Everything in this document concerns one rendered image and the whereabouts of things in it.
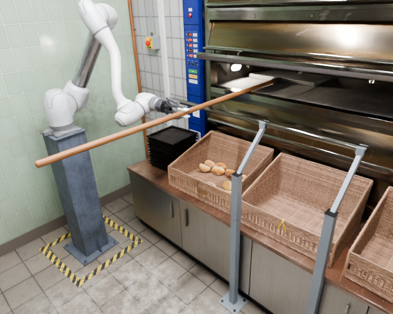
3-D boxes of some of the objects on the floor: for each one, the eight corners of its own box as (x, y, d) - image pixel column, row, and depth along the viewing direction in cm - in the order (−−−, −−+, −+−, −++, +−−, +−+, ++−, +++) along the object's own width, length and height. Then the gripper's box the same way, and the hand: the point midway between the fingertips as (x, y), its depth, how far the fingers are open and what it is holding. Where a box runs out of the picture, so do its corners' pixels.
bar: (183, 232, 258) (174, 96, 205) (334, 331, 177) (382, 148, 124) (155, 252, 238) (136, 108, 185) (309, 374, 157) (354, 177, 105)
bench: (181, 198, 304) (177, 145, 278) (515, 384, 150) (577, 304, 124) (134, 225, 269) (125, 167, 243) (508, 504, 115) (592, 428, 89)
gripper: (164, 90, 180) (192, 98, 164) (166, 116, 187) (193, 125, 172) (154, 93, 175) (182, 101, 160) (156, 119, 182) (183, 129, 167)
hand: (183, 112), depth 168 cm, fingers closed on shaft, 3 cm apart
